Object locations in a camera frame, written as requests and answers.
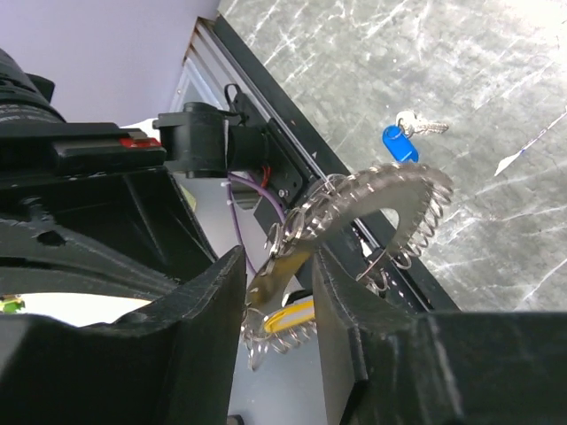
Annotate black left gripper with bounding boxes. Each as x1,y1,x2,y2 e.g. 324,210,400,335
1,51,217,281

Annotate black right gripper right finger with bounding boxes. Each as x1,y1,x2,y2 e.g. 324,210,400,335
313,254,566,424

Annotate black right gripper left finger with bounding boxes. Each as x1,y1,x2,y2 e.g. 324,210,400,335
1,247,246,424

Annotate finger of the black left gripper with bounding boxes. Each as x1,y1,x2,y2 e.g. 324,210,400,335
1,216,179,300

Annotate yellow key tag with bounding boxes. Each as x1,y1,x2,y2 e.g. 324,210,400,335
263,297,315,334

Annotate metal disc with key rings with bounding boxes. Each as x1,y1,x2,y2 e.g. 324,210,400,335
241,162,454,371

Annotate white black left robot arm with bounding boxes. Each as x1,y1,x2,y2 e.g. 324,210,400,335
1,54,268,299

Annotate blue key tag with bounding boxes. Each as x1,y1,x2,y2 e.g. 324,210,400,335
381,109,450,165

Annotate aluminium rail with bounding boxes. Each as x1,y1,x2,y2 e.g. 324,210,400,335
169,19,270,121

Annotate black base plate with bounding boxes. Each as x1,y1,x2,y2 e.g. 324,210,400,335
213,15,458,311

